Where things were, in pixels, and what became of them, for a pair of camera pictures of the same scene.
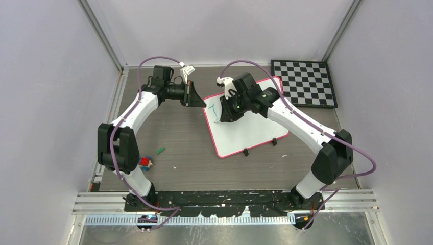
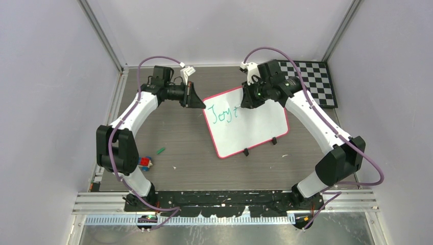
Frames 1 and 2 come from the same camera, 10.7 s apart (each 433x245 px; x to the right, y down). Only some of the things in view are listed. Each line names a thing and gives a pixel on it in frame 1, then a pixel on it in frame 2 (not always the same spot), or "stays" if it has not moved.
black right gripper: (228, 114) -> (248, 101)
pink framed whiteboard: (245, 133) stays
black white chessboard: (306, 83) stays
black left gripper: (191, 97) stays
